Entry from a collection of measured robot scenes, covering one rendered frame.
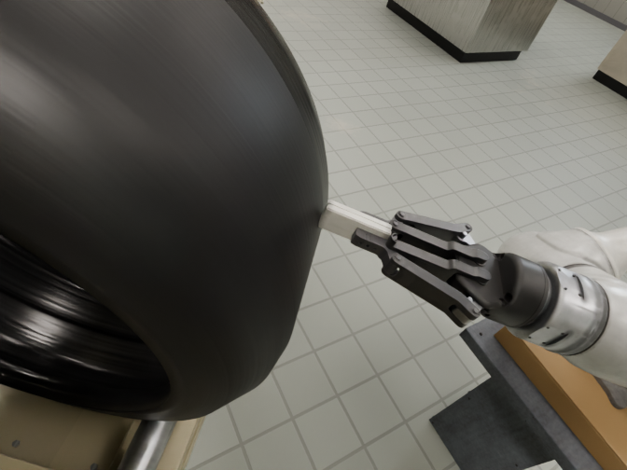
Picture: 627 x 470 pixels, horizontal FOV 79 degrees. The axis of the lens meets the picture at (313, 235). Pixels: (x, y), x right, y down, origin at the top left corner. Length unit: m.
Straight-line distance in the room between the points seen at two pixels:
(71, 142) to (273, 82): 0.16
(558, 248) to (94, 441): 0.74
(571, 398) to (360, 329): 0.92
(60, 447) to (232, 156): 0.60
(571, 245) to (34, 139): 0.59
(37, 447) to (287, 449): 0.95
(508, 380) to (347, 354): 0.76
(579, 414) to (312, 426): 0.87
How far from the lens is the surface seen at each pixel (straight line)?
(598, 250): 0.63
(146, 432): 0.61
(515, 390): 1.14
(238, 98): 0.28
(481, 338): 1.16
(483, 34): 4.66
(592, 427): 1.15
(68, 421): 0.76
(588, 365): 0.51
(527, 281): 0.43
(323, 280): 1.87
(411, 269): 0.38
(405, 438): 1.68
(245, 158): 0.26
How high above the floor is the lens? 1.50
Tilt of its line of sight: 48 degrees down
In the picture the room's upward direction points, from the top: 17 degrees clockwise
